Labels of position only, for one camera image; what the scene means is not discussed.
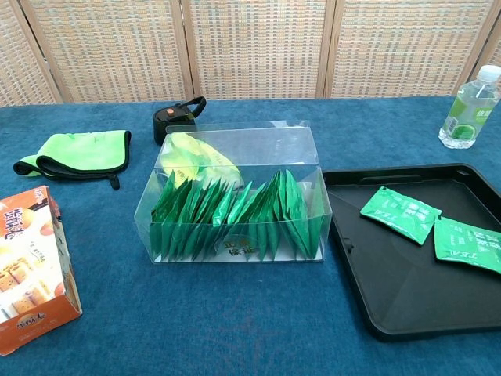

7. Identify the clear water bottle green label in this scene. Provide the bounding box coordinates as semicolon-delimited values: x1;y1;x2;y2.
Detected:
438;64;501;150

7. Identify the clear box of green packets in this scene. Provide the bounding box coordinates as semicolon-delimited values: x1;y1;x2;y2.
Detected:
134;120;333;264

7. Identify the woven folding screen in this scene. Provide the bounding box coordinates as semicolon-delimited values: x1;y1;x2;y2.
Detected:
0;0;501;106

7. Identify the blue carpet table mat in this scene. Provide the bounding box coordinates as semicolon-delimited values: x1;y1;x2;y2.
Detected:
0;96;501;376

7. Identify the green microfiber cloth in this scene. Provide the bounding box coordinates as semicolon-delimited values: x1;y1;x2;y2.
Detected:
13;129;132;191

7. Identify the orange biscuit box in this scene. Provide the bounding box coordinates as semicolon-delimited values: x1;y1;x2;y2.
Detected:
0;185;83;356

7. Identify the black plastic tray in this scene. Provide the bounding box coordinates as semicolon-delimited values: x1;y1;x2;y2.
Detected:
321;162;501;342

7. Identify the black bottle lid orange button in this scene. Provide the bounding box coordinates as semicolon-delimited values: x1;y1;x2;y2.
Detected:
152;96;207;146

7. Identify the yellow-green snack bag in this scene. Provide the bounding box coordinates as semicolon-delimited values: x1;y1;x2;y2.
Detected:
160;132;243;189

